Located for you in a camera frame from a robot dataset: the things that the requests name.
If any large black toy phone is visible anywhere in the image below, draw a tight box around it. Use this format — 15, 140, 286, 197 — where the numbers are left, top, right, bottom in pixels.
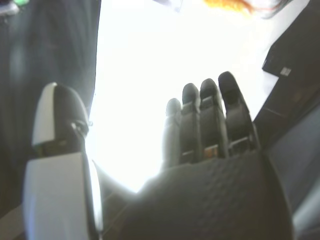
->
251, 0, 320, 240

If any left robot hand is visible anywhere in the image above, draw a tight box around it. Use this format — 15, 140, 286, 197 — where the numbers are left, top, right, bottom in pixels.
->
23, 71, 296, 240

